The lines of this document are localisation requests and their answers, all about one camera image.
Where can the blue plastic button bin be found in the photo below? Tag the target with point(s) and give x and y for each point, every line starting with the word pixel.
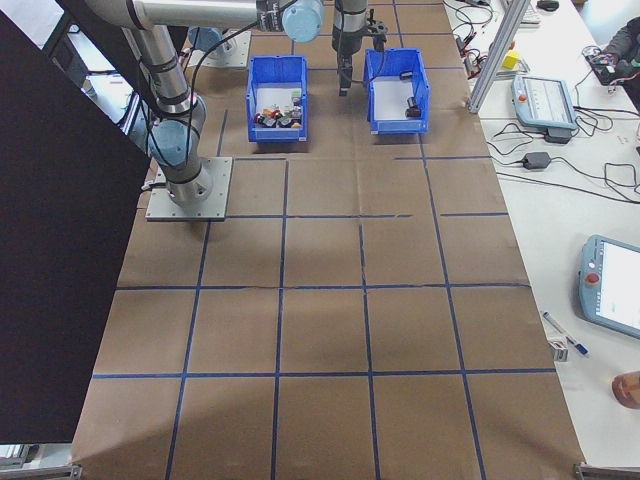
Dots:
pixel 277 70

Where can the yellow black push button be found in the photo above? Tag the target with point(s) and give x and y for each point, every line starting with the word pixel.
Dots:
pixel 296 125

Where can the orange push button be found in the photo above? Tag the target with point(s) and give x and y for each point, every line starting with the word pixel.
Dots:
pixel 273 112

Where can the small black block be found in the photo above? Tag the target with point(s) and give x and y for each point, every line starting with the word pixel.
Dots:
pixel 406 75

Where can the yellow cube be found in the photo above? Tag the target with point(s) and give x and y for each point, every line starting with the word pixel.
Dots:
pixel 510 60

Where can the light blue teach pendant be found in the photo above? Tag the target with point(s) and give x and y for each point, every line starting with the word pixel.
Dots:
pixel 545 102
pixel 610 285

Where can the black computer mouse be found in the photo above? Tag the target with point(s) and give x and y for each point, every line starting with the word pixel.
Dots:
pixel 548 4

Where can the black power adapter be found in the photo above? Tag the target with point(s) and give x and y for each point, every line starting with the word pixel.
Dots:
pixel 536 160

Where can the person in dark jacket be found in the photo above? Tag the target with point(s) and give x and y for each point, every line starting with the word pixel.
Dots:
pixel 627 40

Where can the blue white pen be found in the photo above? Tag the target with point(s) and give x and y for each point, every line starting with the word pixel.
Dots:
pixel 564 332

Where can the silver binder clip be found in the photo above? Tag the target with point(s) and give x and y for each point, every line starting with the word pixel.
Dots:
pixel 560 351

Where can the brown rounded object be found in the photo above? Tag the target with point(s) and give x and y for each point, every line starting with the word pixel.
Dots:
pixel 629 390

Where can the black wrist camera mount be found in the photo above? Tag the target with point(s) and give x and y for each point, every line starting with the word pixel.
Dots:
pixel 377 30

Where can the grey white switch block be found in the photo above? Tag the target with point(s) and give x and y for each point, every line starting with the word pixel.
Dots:
pixel 298 103

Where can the black metal switch part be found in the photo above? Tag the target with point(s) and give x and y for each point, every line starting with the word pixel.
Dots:
pixel 413 107

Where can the white square base plate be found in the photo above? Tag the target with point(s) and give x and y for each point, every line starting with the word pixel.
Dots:
pixel 220 200
pixel 243 47

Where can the aluminium profile post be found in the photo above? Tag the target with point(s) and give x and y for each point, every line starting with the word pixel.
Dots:
pixel 495 55

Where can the black frame cover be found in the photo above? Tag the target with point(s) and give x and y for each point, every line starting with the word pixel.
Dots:
pixel 50 250

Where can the aluminium rail end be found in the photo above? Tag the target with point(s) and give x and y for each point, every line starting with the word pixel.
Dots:
pixel 600 471
pixel 50 472

